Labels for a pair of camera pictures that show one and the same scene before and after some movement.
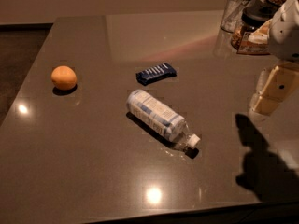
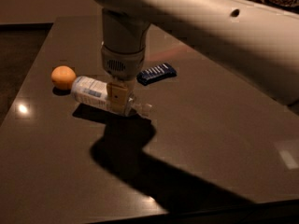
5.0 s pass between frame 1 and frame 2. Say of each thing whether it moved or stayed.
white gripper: moved
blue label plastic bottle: moved
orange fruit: stayed
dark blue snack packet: stayed
